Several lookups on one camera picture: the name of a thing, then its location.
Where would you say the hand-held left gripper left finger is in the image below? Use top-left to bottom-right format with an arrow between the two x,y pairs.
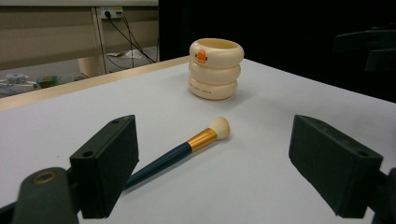
69,114 -> 140,219

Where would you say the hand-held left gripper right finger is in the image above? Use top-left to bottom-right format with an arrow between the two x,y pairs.
288,114 -> 384,219

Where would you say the makeup brush with dark handle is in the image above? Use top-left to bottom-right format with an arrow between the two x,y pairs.
123,116 -> 232,190

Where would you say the cream ringed duck holder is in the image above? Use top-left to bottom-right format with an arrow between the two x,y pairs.
187,37 -> 246,101

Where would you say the green object on floor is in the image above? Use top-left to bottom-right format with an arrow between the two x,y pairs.
35,75 -> 60,90

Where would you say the white crumpled paper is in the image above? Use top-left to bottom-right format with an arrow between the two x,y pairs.
107,49 -> 144,60

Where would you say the clutter of tools on floor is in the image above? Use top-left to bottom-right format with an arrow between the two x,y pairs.
0,73 -> 37,97

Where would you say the beige desk leg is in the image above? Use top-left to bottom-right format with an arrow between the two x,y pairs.
78,7 -> 107,78

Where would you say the black cable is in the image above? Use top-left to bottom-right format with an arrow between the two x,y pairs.
117,11 -> 136,69
106,10 -> 156,64

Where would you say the wall power socket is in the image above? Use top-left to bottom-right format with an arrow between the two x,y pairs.
99,7 -> 124,20

